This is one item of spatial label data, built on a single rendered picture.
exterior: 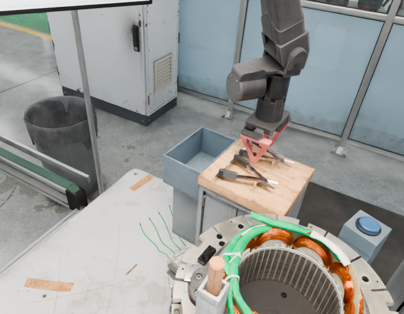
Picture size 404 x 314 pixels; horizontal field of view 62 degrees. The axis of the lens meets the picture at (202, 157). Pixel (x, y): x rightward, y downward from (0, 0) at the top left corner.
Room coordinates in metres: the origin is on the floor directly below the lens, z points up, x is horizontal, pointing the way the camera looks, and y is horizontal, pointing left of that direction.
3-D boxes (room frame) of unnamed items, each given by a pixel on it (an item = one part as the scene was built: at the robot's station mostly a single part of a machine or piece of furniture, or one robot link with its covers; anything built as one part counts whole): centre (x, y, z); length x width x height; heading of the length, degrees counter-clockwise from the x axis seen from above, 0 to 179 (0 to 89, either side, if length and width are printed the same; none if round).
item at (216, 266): (0.22, -0.03, 1.20); 0.02 x 0.02 x 0.06
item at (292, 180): (0.59, -0.13, 1.05); 0.20 x 0.19 x 0.02; 59
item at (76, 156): (1.63, 0.82, 0.28); 0.38 x 0.37 x 0.56; 154
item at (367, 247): (0.48, -0.35, 0.91); 0.07 x 0.07 x 0.25; 44
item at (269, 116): (0.64, -0.14, 1.20); 0.10 x 0.07 x 0.07; 150
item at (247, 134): (0.62, -0.12, 1.13); 0.07 x 0.07 x 0.09; 60
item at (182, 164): (0.67, 0.00, 0.92); 0.17 x 0.11 x 0.28; 149
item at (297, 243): (0.33, -0.18, 1.12); 0.06 x 0.02 x 0.04; 59
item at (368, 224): (0.48, -0.35, 1.04); 0.04 x 0.04 x 0.01
